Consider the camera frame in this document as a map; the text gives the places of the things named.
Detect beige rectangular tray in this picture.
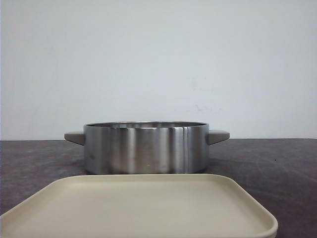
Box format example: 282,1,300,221
0,174,278,238

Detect steel pot with grey handles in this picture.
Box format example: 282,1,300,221
64,121,230,175

